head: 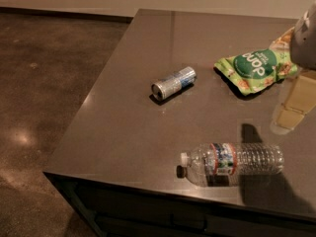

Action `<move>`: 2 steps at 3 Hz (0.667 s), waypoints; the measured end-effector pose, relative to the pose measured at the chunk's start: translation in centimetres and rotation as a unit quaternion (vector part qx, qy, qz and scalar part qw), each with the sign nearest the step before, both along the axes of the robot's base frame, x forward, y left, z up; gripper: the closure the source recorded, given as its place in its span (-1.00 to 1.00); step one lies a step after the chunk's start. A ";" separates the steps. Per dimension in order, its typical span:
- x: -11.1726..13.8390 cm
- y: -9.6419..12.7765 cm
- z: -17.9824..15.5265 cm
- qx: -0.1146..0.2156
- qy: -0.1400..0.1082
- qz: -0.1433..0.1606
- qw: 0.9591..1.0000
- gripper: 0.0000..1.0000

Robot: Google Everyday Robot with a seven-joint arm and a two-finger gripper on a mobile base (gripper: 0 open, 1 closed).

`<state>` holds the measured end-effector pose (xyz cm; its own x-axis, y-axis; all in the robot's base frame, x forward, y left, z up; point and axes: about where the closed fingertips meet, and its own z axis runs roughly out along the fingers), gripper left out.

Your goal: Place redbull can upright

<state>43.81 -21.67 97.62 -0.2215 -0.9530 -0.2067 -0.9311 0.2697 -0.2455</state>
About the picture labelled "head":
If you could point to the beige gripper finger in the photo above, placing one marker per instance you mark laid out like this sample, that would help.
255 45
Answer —
297 98

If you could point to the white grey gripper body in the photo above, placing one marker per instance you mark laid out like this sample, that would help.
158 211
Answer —
304 46

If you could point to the silver blue redbull can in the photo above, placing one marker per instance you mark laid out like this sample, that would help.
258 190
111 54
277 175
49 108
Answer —
174 83

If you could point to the dark cabinet under table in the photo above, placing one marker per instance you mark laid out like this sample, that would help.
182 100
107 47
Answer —
119 211

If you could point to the green snack bag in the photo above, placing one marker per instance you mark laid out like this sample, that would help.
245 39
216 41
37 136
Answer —
255 71

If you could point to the clear plastic water bottle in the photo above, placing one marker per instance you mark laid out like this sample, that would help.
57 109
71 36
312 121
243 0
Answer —
223 164

